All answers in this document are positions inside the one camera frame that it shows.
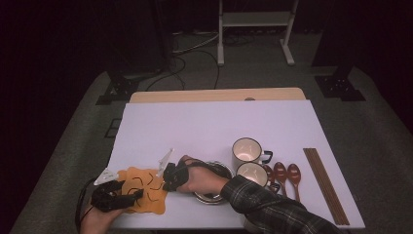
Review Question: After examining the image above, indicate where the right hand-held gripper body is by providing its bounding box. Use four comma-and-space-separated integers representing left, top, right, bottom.
157, 147, 190, 191

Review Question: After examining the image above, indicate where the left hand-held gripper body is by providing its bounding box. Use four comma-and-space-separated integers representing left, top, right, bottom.
91, 168, 131, 213

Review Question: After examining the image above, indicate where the orange felt coaster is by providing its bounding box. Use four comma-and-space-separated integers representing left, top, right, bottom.
117, 166, 169, 215

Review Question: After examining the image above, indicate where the steel bowl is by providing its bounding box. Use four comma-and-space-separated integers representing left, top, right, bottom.
193, 160, 236, 206

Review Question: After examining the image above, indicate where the dark red wooden spoon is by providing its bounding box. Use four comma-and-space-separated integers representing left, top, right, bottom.
286, 163, 301, 203
273, 161, 290, 198
262, 164, 277, 188

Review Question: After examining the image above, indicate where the row of wooden chopsticks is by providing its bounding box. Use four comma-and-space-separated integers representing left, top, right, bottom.
302, 147, 351, 226

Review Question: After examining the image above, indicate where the person's right hand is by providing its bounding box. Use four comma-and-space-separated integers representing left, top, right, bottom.
177, 155, 230, 196

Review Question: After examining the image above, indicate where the person's left hand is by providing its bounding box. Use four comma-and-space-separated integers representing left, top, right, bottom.
80, 207, 127, 234

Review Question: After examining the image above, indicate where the black stand base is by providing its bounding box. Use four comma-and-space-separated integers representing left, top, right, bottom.
94, 72, 141, 106
314, 64, 367, 102

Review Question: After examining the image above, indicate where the white metal stand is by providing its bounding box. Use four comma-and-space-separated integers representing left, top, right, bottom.
216, 0, 300, 67

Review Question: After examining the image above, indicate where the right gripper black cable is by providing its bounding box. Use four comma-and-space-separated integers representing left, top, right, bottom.
184, 158, 233, 183

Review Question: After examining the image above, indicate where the black floor cable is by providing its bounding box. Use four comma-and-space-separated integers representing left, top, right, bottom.
171, 49, 221, 90
144, 56, 188, 92

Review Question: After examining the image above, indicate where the grey floor cable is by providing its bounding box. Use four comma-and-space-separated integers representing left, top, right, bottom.
171, 30, 222, 55

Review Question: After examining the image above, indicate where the black cable bundle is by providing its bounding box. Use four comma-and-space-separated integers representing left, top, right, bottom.
223, 32, 256, 47

